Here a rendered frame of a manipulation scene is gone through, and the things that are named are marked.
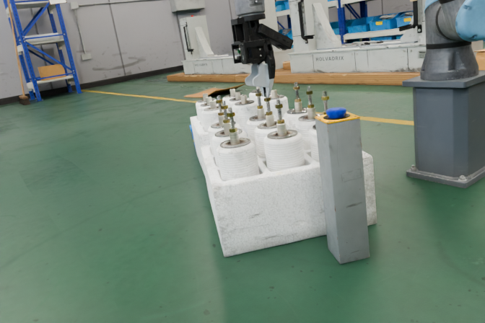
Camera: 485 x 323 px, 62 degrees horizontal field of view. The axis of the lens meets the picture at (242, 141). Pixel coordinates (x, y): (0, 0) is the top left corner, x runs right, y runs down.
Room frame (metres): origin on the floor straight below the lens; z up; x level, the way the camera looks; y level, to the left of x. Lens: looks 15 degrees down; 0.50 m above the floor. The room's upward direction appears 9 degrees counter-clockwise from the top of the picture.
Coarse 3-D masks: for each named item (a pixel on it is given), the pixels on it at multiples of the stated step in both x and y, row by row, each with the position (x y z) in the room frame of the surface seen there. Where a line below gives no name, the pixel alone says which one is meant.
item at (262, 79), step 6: (258, 66) 1.05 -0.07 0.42; (264, 66) 1.06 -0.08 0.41; (258, 72) 1.05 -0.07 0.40; (264, 72) 1.06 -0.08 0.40; (258, 78) 1.05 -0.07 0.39; (264, 78) 1.05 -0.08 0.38; (258, 84) 1.05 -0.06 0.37; (264, 84) 1.05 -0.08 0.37; (270, 84) 1.06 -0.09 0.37; (270, 90) 1.06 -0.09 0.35
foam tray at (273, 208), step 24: (216, 168) 1.00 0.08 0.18; (264, 168) 0.94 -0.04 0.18; (312, 168) 0.89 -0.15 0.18; (216, 192) 0.86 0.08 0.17; (240, 192) 0.87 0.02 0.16; (264, 192) 0.88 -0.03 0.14; (288, 192) 0.88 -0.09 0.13; (312, 192) 0.89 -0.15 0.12; (216, 216) 0.92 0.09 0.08; (240, 216) 0.87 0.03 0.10; (264, 216) 0.88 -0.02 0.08; (288, 216) 0.88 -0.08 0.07; (312, 216) 0.89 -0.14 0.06; (240, 240) 0.87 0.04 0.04; (264, 240) 0.87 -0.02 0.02; (288, 240) 0.88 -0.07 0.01
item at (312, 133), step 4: (312, 128) 0.98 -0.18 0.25; (312, 132) 0.97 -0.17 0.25; (312, 136) 0.96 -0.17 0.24; (316, 136) 0.95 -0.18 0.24; (312, 140) 0.97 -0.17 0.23; (316, 140) 0.95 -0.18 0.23; (312, 144) 0.97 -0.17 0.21; (316, 144) 0.95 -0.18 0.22; (312, 148) 0.97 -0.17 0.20; (316, 148) 0.95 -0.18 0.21; (312, 152) 0.97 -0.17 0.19; (316, 152) 0.95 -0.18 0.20; (312, 156) 0.98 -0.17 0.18; (316, 156) 0.95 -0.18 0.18; (316, 160) 0.96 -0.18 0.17
